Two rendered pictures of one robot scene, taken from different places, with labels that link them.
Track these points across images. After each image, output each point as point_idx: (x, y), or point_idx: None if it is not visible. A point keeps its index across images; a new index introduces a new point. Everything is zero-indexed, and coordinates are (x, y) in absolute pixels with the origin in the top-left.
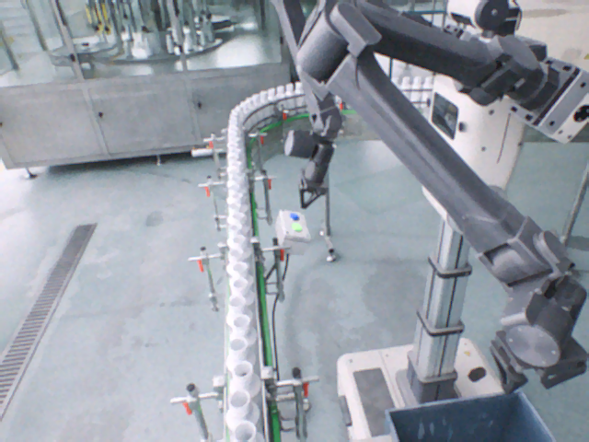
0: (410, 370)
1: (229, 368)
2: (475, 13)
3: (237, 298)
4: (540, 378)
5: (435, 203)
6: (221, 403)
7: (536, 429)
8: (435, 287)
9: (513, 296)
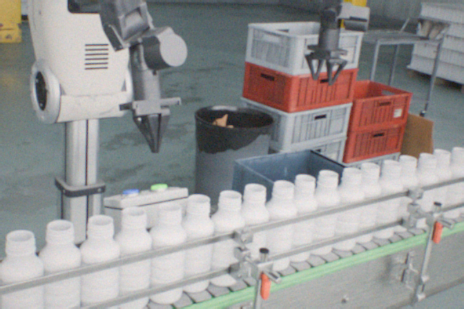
0: None
1: (402, 185)
2: None
3: (346, 174)
4: (313, 78)
5: (100, 101)
6: (413, 219)
7: (253, 167)
8: (97, 212)
9: (348, 14)
